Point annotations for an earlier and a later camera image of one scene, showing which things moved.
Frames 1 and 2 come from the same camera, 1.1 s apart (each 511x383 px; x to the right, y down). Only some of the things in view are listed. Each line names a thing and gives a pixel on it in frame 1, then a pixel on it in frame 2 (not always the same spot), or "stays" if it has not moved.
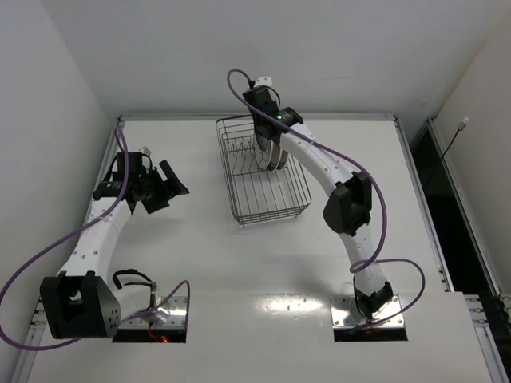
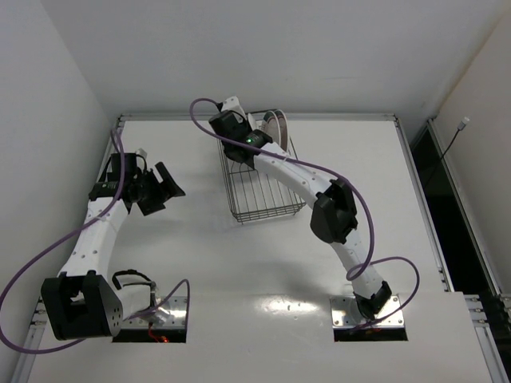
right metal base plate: x=345 y=313 stays
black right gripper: x=264 y=130 -> x=225 y=123
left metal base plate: x=172 y=314 stays
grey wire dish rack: x=259 y=195 stays
